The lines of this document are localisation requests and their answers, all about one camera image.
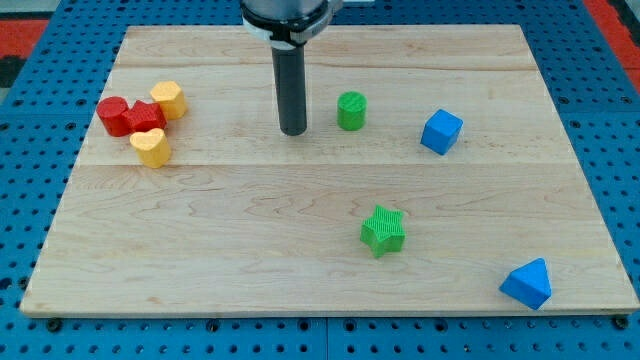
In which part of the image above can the green cylinder block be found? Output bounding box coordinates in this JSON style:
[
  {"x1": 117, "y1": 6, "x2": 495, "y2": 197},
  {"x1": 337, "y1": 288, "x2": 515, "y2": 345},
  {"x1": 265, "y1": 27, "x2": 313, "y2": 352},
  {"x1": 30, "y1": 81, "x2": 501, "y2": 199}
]
[{"x1": 337, "y1": 91, "x2": 368, "y2": 131}]

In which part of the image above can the green star block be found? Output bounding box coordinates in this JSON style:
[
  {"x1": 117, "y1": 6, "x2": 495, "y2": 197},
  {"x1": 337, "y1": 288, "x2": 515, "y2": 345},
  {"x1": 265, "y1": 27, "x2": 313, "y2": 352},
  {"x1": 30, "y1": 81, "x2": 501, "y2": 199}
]
[{"x1": 360, "y1": 205, "x2": 406, "y2": 258}]

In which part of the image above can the wooden board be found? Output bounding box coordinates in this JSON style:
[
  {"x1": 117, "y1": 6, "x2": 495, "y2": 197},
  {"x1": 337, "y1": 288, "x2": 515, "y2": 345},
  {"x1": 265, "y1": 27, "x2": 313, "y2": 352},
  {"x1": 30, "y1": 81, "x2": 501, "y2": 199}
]
[{"x1": 20, "y1": 25, "x2": 639, "y2": 318}]

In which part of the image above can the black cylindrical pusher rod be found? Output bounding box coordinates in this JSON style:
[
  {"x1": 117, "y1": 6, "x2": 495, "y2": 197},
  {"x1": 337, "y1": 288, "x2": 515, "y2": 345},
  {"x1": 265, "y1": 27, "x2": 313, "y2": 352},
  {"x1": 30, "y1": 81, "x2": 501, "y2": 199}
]
[{"x1": 272, "y1": 47, "x2": 307, "y2": 136}]

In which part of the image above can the blue cube block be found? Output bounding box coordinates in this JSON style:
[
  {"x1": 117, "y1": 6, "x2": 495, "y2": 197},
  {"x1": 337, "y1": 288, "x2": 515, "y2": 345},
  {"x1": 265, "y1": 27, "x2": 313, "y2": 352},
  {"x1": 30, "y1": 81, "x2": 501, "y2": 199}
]
[{"x1": 420, "y1": 109, "x2": 464, "y2": 155}]

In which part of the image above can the yellow hexagon block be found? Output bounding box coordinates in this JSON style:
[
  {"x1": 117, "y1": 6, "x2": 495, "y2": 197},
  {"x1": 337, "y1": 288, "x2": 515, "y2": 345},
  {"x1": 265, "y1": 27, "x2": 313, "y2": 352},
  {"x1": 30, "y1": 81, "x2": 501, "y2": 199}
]
[{"x1": 150, "y1": 81, "x2": 187, "y2": 120}]

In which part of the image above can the yellow heart block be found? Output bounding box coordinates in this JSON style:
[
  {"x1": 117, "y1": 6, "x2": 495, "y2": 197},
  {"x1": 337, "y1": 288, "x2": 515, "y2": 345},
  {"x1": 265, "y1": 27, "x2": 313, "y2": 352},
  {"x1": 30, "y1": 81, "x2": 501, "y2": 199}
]
[{"x1": 129, "y1": 128, "x2": 172, "y2": 169}]

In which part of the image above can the red star block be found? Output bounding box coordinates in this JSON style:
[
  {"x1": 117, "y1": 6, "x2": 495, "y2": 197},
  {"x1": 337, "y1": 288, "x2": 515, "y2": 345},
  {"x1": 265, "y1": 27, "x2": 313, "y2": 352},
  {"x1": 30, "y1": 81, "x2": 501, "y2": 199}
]
[{"x1": 123, "y1": 100, "x2": 167, "y2": 132}]

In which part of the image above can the red cylinder block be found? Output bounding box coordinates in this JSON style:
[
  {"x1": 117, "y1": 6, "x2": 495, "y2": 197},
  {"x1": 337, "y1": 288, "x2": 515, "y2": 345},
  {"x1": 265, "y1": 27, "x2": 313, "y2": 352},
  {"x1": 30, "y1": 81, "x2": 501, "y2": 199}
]
[{"x1": 96, "y1": 96, "x2": 131, "y2": 137}]

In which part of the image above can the blue triangular prism block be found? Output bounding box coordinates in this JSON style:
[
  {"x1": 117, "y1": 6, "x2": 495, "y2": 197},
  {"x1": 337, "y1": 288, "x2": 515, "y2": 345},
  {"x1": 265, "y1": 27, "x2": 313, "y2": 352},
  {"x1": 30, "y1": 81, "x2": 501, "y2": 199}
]
[{"x1": 499, "y1": 258, "x2": 553, "y2": 310}]

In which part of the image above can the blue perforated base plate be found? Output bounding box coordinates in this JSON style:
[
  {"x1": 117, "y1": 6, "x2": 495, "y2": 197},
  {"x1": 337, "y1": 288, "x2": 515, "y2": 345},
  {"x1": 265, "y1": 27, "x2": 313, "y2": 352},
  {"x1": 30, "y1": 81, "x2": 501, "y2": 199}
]
[{"x1": 1, "y1": 1, "x2": 639, "y2": 359}]

